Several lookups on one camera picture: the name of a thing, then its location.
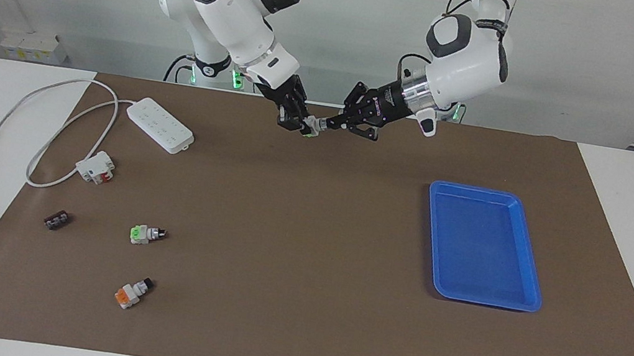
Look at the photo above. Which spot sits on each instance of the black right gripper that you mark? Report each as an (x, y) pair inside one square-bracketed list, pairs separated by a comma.
[(285, 95)]

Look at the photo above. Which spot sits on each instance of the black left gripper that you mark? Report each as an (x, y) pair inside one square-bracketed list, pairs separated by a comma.
[(384, 106)]

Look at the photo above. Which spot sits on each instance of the green white selector switch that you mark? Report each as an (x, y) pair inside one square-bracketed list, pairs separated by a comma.
[(315, 124), (140, 234)]

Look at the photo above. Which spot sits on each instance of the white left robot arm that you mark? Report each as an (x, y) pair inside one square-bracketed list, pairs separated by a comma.
[(466, 62)]

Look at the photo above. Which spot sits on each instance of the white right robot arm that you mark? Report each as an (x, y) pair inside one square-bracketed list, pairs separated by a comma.
[(229, 8)]

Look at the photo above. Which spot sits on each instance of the white power strip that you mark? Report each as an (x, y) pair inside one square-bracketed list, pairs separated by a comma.
[(164, 127)]

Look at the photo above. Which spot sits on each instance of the brown table mat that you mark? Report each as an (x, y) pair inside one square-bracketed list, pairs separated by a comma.
[(304, 264)]

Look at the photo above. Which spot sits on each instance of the blue plastic tray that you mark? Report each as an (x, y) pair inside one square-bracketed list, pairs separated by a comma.
[(482, 247)]

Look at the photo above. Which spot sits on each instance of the white red circuit breaker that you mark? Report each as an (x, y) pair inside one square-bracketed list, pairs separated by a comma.
[(95, 167)]

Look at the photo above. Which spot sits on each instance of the small dark terminal block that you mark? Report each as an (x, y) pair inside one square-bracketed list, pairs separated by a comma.
[(56, 220)]

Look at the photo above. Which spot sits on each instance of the white small boxes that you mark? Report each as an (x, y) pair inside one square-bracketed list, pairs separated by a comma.
[(29, 46)]

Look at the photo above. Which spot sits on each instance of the orange white selector switch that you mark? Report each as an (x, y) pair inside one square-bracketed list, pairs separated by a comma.
[(128, 295)]

